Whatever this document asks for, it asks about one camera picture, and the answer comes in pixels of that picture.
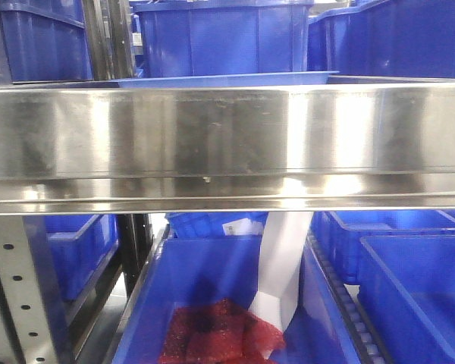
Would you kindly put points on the blue crate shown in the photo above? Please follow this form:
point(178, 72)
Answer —
point(385, 38)
point(201, 38)
point(45, 40)

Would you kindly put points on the blue crate top right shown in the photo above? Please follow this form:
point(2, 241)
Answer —
point(385, 38)

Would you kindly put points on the blue plastic tray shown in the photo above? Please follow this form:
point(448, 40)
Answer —
point(227, 80)

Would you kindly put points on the blue bin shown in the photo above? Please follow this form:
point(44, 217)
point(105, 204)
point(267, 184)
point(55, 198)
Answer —
point(195, 272)
point(216, 224)
point(339, 232)
point(78, 244)
point(407, 288)

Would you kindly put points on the perforated grey shelf post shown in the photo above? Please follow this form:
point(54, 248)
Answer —
point(30, 285)

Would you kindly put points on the blue bin rear centre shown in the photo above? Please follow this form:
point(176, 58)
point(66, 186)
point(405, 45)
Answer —
point(216, 224)

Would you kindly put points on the blue crate top centre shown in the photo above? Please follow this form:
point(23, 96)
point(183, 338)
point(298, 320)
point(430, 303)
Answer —
point(201, 38)

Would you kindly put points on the blue bin rear right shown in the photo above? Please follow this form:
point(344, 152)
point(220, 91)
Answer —
point(339, 232)

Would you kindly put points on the blue bin lower right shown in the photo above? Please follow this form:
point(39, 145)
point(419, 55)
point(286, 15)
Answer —
point(407, 288)

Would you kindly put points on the red mesh netting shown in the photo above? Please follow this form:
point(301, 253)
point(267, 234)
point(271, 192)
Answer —
point(222, 332)

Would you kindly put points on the stainless steel shelf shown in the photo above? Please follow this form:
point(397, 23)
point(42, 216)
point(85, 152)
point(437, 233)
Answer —
point(351, 143)

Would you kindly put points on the blue bin lower centre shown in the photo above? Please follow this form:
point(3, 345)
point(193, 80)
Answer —
point(195, 272)

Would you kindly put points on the blue bin lower left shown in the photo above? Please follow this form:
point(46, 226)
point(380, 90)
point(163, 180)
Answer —
point(78, 244)

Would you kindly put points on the blue crate top left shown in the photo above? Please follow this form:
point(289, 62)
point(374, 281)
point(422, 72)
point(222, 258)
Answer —
point(45, 40)

